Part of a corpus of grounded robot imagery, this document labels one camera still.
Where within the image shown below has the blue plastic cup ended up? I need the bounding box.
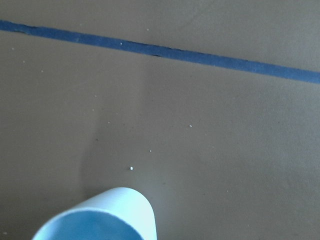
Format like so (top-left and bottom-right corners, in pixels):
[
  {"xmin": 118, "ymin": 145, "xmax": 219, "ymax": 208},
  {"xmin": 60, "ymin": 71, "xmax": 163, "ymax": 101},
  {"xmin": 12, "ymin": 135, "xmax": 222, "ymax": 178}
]
[{"xmin": 33, "ymin": 187, "xmax": 158, "ymax": 240}]

